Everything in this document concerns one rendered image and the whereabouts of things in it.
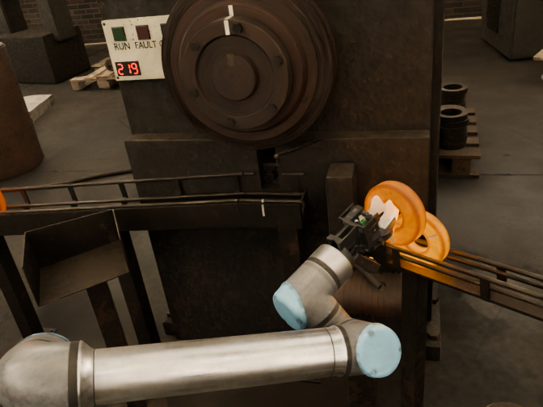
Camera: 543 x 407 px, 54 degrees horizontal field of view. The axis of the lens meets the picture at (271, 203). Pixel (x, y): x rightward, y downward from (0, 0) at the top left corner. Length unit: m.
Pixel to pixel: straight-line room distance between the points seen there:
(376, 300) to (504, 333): 0.80
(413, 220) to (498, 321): 1.10
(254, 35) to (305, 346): 0.75
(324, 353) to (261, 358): 0.11
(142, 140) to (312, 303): 0.92
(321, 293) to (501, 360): 1.14
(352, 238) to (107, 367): 0.55
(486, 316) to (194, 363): 1.56
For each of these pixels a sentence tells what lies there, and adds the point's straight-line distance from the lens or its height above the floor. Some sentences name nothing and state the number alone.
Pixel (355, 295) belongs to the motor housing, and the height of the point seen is 0.50.
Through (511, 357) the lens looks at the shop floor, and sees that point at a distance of 2.12.
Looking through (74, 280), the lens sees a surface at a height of 0.60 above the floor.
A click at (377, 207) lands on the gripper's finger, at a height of 0.85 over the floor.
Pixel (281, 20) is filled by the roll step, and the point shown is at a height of 1.23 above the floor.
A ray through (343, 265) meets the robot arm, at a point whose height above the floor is 0.82.
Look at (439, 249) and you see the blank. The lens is 1.35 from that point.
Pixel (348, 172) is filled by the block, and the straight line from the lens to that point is 1.51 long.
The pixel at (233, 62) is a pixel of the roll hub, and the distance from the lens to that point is 1.34.
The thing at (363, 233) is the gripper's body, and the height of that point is 0.85.
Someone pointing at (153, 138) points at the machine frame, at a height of 0.87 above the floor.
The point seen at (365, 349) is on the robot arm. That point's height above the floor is 0.80.
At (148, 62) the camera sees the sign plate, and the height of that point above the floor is 1.11.
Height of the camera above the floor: 1.46
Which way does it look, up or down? 29 degrees down
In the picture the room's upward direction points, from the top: 7 degrees counter-clockwise
